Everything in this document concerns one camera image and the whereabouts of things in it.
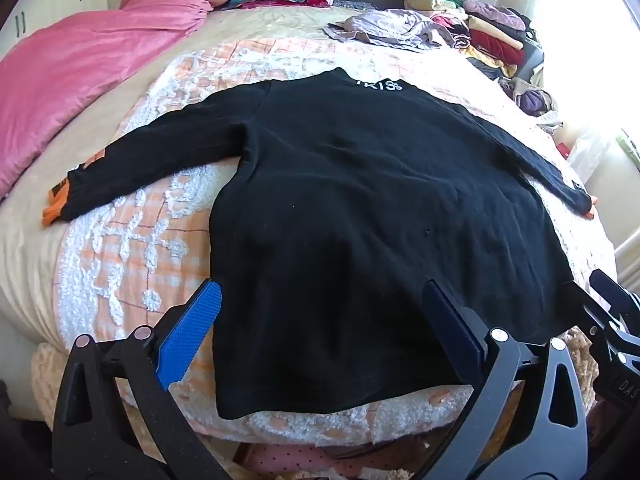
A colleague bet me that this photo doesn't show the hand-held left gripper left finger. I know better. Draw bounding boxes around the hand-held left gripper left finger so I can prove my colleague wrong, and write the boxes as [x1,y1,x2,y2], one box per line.
[50,280,236,480]

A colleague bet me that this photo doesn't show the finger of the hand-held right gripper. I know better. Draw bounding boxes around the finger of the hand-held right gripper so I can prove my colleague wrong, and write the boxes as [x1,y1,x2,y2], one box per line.
[590,269,640,326]
[560,281,632,361]

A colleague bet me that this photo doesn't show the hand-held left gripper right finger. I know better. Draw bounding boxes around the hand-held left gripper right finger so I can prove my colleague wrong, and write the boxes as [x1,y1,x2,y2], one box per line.
[420,280,590,480]

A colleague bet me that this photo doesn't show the black long-sleeve shirt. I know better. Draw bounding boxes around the black long-sleeve shirt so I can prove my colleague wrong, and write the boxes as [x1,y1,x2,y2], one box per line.
[42,66,598,421]

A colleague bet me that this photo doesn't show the purple crumpled clothes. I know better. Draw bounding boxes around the purple crumpled clothes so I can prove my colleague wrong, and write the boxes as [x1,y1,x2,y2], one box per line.
[497,77,558,118]

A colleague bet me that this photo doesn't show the pile of folded clothes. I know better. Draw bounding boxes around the pile of folded clothes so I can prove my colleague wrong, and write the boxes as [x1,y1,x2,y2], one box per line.
[404,0,543,81]

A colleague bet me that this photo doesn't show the orange white fluffy blanket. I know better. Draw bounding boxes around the orange white fluffy blanket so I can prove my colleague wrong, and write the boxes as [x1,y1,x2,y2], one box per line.
[57,42,618,448]

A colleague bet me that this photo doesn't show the white plastic bag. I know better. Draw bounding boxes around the white plastic bag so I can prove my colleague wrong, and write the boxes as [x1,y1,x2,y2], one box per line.
[567,127,613,186]

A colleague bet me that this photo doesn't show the beige fluffy blanket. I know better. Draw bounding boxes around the beige fluffy blanket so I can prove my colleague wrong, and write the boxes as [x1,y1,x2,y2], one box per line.
[30,325,601,480]

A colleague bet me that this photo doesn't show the pink dotted cloth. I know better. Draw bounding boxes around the pink dotted cloth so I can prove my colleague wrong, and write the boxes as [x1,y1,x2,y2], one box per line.
[245,442,431,480]

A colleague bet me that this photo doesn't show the beige bed sheet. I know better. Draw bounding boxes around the beige bed sheet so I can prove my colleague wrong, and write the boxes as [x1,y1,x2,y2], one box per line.
[0,6,451,361]

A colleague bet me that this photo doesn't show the white printed paper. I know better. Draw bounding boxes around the white printed paper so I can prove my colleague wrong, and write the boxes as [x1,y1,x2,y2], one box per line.
[536,112,563,135]

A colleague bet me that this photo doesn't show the pink quilt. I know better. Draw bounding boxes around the pink quilt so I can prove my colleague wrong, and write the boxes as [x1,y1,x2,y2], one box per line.
[0,0,248,201]

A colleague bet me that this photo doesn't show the lavender crumpled garment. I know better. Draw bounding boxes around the lavender crumpled garment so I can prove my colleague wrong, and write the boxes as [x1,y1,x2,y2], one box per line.
[322,10,456,54]

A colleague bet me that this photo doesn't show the maroon folded cloth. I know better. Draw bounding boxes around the maroon folded cloth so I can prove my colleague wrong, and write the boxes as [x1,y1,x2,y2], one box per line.
[240,0,335,11]

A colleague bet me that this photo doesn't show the white wardrobe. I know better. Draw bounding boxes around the white wardrobe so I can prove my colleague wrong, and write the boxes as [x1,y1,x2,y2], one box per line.
[0,0,161,56]

